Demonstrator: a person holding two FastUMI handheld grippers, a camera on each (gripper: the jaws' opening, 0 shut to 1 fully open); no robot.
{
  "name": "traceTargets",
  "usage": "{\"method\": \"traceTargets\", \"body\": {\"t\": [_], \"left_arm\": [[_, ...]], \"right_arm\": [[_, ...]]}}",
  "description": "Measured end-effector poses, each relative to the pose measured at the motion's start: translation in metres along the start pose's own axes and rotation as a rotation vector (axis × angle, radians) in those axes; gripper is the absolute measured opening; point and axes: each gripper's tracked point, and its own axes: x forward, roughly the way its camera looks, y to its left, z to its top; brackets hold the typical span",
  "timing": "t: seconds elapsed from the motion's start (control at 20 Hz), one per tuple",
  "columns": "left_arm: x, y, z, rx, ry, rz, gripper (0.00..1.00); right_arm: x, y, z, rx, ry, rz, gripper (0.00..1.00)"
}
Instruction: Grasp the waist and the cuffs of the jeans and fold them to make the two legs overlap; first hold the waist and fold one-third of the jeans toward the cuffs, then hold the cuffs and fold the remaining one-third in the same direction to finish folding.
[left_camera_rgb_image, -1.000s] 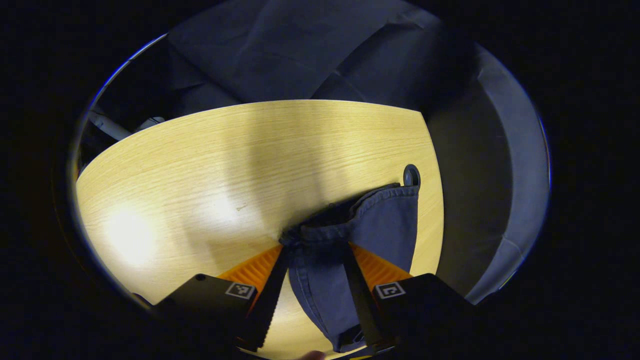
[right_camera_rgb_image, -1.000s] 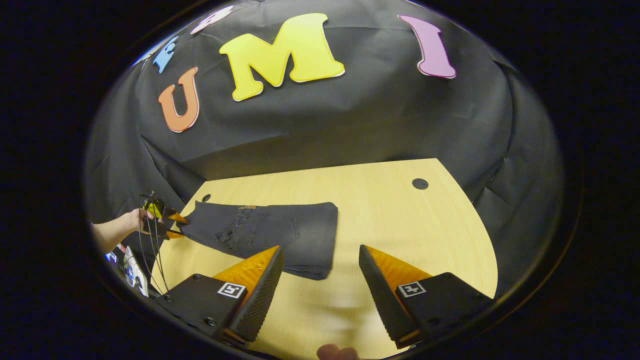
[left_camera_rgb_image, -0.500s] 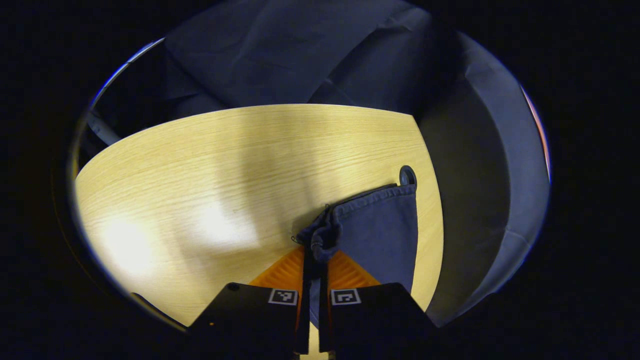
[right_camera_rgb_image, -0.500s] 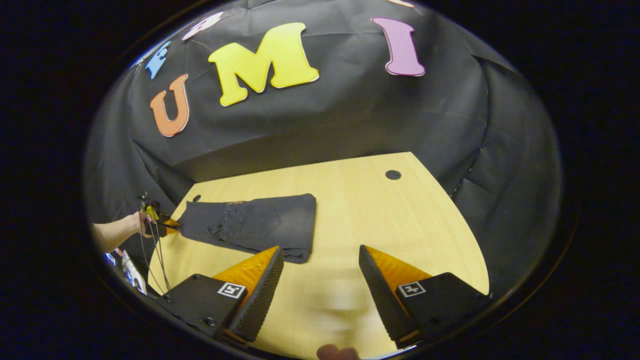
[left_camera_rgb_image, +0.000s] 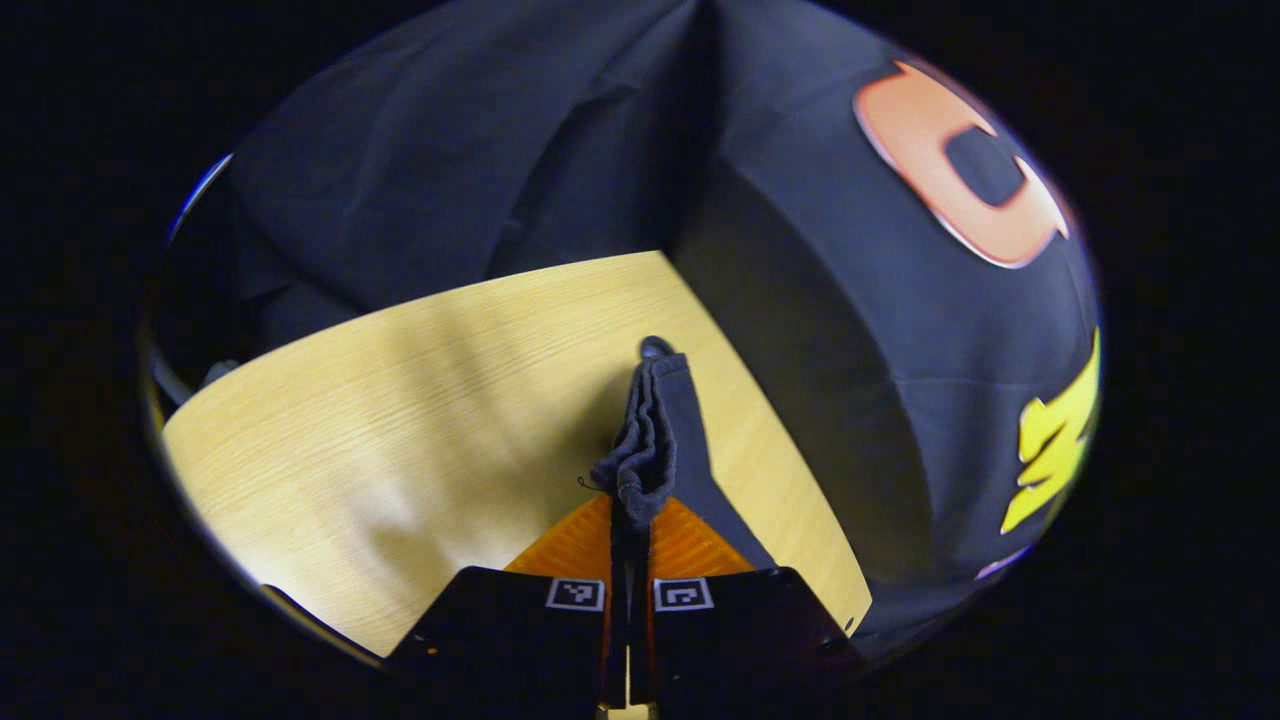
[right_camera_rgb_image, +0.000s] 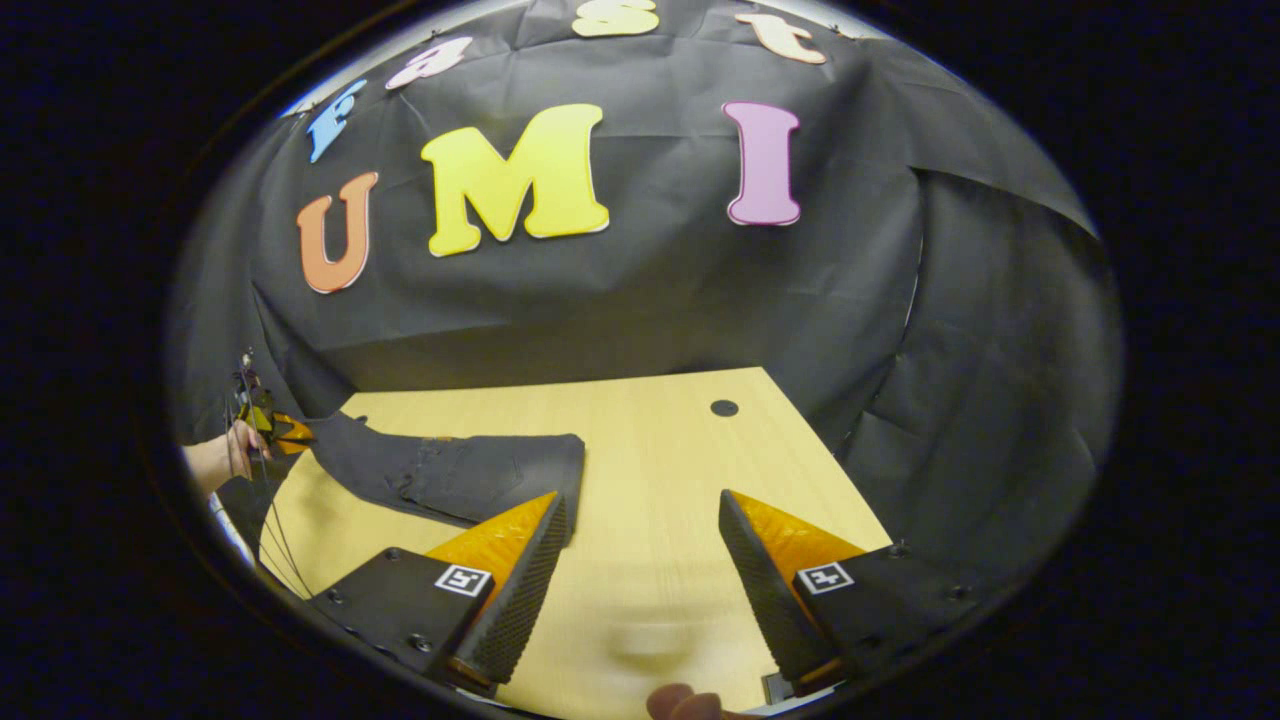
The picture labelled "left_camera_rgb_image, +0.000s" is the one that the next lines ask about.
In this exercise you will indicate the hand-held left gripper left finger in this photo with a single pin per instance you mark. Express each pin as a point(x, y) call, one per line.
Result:
point(510, 640)

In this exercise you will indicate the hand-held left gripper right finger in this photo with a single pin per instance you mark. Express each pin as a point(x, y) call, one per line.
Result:
point(740, 630)

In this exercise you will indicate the black backdrop cloth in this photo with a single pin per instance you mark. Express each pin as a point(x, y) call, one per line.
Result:
point(500, 130)

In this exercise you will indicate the dark grey jeans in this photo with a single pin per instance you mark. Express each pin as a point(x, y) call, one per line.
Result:
point(650, 440)

